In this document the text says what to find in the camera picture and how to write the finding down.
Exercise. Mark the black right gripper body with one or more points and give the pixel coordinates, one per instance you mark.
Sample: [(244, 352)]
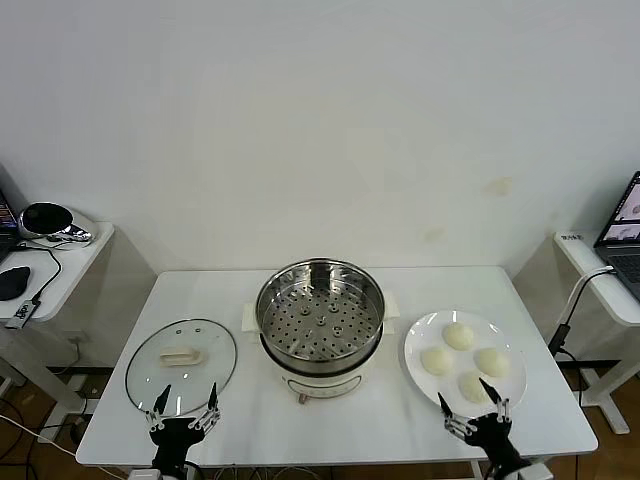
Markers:
[(490, 437)]

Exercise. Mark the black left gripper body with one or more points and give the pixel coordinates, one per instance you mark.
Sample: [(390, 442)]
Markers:
[(175, 435)]

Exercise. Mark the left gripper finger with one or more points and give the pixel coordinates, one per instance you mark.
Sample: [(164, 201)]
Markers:
[(159, 410), (210, 412)]

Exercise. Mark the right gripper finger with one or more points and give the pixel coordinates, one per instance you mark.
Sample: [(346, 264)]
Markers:
[(500, 405), (455, 420)]

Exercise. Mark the white steamed baozi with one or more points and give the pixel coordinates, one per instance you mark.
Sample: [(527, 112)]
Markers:
[(436, 360), (492, 361), (470, 387), (458, 335)]

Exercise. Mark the round glass pot lid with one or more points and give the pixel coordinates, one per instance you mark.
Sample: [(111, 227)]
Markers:
[(150, 370)]

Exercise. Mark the steel perforated steamer basket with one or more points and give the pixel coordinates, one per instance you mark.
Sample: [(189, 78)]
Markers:
[(350, 325)]

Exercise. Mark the white round plate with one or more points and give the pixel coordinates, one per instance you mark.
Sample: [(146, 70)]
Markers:
[(430, 330)]

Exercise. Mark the white electric cooker base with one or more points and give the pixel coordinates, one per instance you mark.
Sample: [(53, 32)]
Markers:
[(325, 385)]

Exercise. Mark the white side table with label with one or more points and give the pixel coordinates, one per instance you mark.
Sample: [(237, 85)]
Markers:
[(607, 295)]

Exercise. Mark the white side table with mouse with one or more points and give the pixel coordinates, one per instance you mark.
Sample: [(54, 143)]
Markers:
[(75, 270)]

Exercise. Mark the dark usb hub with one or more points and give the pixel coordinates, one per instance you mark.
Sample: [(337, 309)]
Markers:
[(20, 314)]

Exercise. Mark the small printed label sticker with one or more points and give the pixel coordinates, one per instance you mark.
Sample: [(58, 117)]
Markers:
[(571, 237)]

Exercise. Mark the grey open laptop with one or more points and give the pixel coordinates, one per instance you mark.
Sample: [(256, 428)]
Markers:
[(625, 260)]

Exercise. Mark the black computer mouse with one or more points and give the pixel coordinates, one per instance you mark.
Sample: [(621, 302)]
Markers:
[(12, 282)]

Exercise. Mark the chrome headset with black visor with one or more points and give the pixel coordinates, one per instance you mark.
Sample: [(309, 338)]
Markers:
[(42, 217)]

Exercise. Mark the black open laptop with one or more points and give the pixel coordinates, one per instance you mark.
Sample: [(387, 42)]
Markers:
[(6, 220)]

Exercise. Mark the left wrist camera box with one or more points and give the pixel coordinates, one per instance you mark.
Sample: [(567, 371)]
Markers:
[(147, 475)]

